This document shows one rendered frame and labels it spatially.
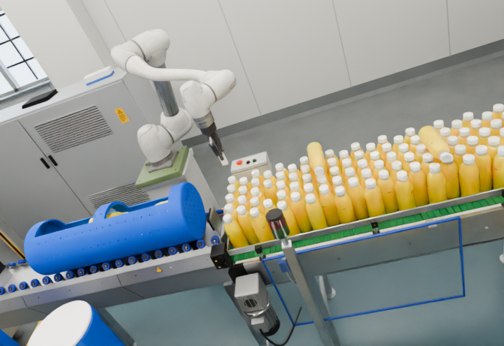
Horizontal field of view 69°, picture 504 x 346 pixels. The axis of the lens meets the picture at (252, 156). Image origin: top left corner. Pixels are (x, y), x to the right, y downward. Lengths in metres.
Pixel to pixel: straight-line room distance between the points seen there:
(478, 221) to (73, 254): 1.81
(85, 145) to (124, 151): 0.36
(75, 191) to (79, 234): 2.16
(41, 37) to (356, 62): 3.46
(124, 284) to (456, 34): 4.20
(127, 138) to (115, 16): 1.55
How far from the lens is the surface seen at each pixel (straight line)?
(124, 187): 3.87
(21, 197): 4.42
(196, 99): 1.61
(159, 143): 2.37
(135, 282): 2.06
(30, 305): 2.47
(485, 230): 1.78
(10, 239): 2.87
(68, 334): 1.78
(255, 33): 4.30
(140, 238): 1.80
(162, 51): 2.11
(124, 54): 2.01
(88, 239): 1.94
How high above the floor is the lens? 2.10
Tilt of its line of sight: 30 degrees down
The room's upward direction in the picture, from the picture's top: 23 degrees counter-clockwise
